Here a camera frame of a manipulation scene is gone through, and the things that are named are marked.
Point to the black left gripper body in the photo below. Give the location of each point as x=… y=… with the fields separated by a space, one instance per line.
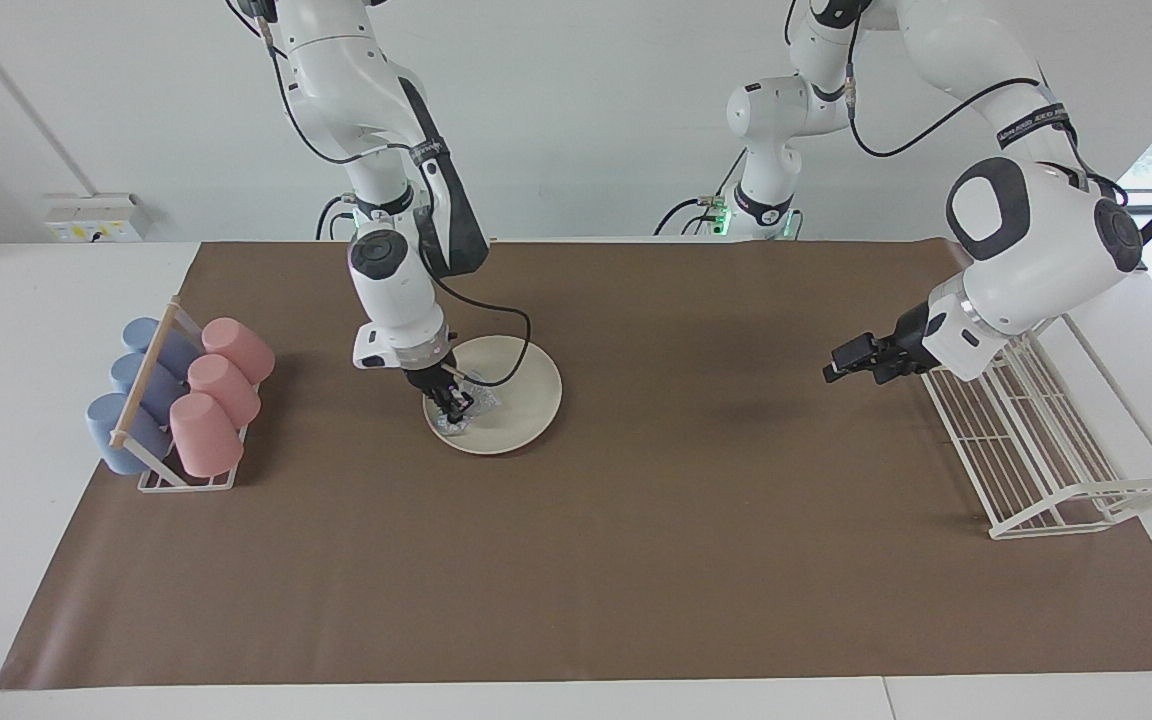
x=914 y=340

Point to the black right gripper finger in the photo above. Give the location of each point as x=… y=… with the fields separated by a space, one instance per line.
x=448 y=410
x=464 y=400

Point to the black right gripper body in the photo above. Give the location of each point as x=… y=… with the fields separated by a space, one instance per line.
x=433 y=378

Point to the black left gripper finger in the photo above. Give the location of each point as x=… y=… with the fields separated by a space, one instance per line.
x=888 y=376
x=846 y=358

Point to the cream round plate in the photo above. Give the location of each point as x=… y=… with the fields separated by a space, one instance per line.
x=521 y=400

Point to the pink plastic cup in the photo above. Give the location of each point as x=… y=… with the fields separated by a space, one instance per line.
x=206 y=435
x=241 y=348
x=226 y=390

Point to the brown table mat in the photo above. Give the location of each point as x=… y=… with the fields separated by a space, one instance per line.
x=686 y=560

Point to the white cup holder rack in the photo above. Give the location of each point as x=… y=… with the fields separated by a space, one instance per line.
x=144 y=375

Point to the blue plastic cup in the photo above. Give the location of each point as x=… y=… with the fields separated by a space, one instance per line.
x=106 y=430
x=141 y=332
x=126 y=372

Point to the white wall power socket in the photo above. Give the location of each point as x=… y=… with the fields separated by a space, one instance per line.
x=96 y=215

